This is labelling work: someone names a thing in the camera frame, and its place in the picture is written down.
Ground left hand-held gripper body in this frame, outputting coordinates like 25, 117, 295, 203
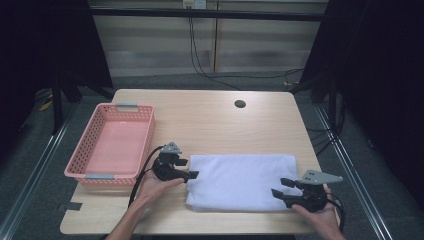
152, 141, 184, 183

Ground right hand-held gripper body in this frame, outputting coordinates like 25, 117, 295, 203
289, 169, 344, 214

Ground white patterned towel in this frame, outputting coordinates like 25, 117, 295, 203
185, 153, 299, 213

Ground person's right hand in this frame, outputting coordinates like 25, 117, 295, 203
291, 185, 342, 239

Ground person's left hand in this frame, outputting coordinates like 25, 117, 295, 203
134, 168, 186, 214

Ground pink plastic basket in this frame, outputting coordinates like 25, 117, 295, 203
63, 102, 156, 187

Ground black metal stand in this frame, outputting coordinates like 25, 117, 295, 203
51, 74, 65, 136
328, 76, 338, 134

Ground black tape piece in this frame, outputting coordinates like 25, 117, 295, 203
64, 201, 83, 212

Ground dark curtain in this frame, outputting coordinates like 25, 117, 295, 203
299, 0, 424, 211
0, 0, 114, 158

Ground yellow floor object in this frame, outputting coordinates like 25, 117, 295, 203
38, 99, 54, 113

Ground black horizontal bar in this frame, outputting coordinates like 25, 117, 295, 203
89, 8, 326, 23

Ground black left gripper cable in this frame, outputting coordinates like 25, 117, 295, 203
128, 145, 166, 208

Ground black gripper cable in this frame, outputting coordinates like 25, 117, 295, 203
327, 195, 346, 234
128, 145, 166, 208

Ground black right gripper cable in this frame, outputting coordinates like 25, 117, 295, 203
327, 195, 346, 234

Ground aluminium floor rail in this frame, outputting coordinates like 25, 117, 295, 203
0, 99, 78, 240
314, 104, 395, 240

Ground black floor cables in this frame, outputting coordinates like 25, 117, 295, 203
306, 126, 344, 158

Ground black wall cable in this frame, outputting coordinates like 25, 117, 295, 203
190, 9, 305, 80
188, 9, 243, 91

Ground white wall socket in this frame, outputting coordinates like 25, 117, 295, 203
182, 0, 208, 10

